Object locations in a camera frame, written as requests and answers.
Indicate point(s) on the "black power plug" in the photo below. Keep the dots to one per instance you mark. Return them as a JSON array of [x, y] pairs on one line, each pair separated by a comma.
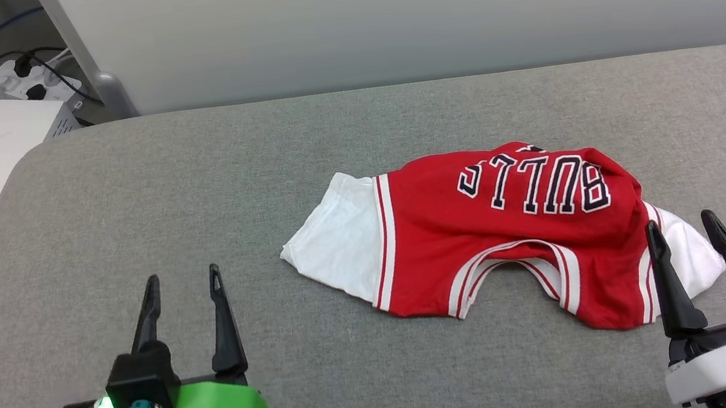
[[36, 92], [23, 65]]

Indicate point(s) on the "white power strip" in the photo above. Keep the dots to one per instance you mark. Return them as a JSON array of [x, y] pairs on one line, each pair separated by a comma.
[[4, 77]]

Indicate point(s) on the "red white Bulls jersey shirt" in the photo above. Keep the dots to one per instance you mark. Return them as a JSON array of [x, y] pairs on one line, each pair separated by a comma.
[[447, 234]]

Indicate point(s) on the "grey partition post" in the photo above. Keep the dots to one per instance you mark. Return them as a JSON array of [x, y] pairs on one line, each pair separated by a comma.
[[113, 97]]

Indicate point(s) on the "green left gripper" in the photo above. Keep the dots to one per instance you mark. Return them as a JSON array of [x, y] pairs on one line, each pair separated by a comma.
[[220, 405]]

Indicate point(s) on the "white partition panel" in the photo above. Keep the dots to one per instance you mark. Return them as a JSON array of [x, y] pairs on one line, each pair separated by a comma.
[[419, 1]]

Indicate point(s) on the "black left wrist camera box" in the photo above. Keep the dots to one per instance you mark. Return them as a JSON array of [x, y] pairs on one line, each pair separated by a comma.
[[141, 377]]

